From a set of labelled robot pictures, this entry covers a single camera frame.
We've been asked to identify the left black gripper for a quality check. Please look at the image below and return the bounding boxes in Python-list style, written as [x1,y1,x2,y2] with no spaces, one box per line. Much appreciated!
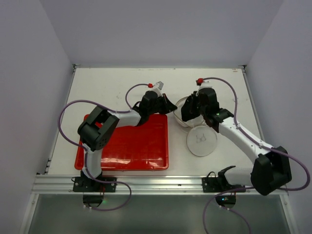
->
[148,93,177,115]

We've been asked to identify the white mesh laundry bag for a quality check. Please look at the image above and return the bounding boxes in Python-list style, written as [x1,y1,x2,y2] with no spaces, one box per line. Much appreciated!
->
[173,97,217,157]

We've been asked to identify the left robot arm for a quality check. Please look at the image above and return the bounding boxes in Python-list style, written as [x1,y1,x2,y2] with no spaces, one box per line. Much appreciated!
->
[78,91,177,192]

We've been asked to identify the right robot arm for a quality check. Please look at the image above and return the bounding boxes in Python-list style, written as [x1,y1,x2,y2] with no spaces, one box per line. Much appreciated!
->
[181,87,292,195]

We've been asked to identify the red plastic tray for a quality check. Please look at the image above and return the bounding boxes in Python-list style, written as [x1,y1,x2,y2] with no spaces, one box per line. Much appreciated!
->
[75,114,169,173]

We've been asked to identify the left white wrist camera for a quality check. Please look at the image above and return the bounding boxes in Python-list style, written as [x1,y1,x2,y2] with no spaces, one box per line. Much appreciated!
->
[151,81,164,97]

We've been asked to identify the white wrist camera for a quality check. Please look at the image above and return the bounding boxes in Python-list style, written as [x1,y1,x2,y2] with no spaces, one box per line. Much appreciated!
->
[151,81,164,97]
[196,78,212,92]

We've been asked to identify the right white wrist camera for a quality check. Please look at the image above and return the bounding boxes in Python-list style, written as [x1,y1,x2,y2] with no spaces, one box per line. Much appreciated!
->
[196,78,212,92]

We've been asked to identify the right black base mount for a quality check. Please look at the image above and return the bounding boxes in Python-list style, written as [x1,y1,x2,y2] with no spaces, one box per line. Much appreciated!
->
[202,166,246,193]

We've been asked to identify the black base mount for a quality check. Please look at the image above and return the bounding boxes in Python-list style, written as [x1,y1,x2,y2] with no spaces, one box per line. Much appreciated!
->
[202,166,246,193]
[72,176,117,193]

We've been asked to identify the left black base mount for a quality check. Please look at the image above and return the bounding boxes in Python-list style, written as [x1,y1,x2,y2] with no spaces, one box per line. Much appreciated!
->
[72,176,117,193]

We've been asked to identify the aluminium mounting rail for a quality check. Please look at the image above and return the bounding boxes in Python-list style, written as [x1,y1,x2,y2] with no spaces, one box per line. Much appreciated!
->
[31,173,288,195]

